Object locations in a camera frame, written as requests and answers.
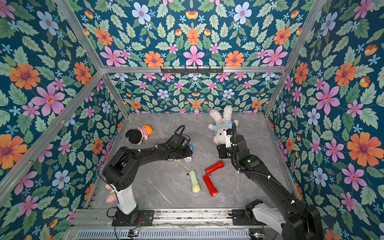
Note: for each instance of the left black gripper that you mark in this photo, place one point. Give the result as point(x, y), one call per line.
point(188, 151)

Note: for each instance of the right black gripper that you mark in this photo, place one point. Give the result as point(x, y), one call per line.
point(228, 149)

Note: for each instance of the aluminium frame corner post left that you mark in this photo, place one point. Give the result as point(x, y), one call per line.
point(100, 69)

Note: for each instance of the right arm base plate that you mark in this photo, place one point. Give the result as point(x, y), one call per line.
point(239, 218)

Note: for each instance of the black-haired striped plush doll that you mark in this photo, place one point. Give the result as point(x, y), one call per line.
point(136, 136)

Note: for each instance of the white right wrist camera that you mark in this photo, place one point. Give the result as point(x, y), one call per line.
point(228, 141)

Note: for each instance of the pink pig plush striped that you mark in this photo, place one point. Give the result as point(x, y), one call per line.
point(111, 198)

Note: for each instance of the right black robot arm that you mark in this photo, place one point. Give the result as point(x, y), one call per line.
point(293, 219)

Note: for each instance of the black hook rail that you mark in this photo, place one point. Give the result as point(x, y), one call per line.
point(192, 70)

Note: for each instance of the white vent grille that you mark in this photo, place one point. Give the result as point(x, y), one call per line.
point(165, 234)

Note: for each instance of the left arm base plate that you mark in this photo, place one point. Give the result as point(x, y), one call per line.
point(141, 218)

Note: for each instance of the white bunny plush blue shirt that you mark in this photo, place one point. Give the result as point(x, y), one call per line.
point(222, 124)

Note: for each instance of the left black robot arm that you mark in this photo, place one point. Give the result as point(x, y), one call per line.
point(121, 170)

